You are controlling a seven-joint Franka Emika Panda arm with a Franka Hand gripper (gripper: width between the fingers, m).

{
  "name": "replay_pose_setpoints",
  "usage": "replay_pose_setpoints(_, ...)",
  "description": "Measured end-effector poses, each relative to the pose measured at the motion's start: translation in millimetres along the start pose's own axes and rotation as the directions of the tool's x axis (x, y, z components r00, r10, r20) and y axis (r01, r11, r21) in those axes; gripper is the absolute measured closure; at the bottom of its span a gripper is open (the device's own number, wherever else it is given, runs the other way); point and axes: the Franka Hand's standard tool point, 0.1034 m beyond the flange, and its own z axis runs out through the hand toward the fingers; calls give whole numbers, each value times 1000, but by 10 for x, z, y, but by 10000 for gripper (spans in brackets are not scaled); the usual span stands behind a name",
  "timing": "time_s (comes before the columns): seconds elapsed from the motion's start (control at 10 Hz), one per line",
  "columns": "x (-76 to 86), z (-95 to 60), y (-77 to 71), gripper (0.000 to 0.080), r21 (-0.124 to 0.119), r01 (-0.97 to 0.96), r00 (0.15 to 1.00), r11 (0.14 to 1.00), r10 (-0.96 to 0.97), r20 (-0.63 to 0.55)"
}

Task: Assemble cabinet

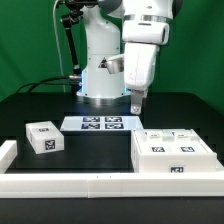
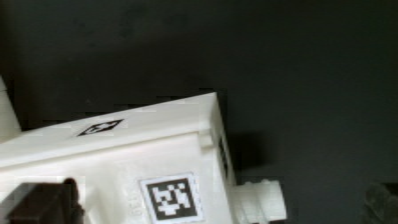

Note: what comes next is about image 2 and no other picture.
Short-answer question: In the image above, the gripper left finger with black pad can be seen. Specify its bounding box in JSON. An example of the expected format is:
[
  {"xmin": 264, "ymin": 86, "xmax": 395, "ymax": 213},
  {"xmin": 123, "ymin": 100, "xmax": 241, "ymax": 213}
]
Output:
[{"xmin": 0, "ymin": 178, "xmax": 86, "ymax": 224}]

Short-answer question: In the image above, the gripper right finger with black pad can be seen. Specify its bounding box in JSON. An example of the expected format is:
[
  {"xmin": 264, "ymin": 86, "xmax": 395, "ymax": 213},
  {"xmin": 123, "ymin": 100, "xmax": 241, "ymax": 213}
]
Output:
[{"xmin": 361, "ymin": 183, "xmax": 398, "ymax": 224}]

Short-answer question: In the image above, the white cabinet door panel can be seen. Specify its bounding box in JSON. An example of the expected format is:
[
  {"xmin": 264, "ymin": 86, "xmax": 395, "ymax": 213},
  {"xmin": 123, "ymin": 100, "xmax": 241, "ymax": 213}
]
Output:
[{"xmin": 88, "ymin": 133, "xmax": 237, "ymax": 224}]

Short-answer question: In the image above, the white cabinet body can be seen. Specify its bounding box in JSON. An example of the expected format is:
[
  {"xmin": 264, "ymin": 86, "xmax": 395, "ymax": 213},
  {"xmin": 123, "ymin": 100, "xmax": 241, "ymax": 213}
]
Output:
[{"xmin": 0, "ymin": 93, "xmax": 287, "ymax": 224}]

